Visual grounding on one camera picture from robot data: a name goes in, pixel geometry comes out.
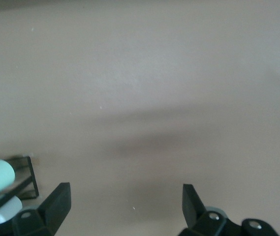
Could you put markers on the grey cup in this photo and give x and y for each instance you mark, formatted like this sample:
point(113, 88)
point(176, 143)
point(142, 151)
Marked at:
point(11, 206)

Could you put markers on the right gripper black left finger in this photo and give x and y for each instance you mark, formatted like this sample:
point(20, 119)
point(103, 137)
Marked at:
point(53, 204)

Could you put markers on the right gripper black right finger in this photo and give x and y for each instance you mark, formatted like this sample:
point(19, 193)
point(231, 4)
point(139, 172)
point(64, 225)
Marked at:
point(191, 204)

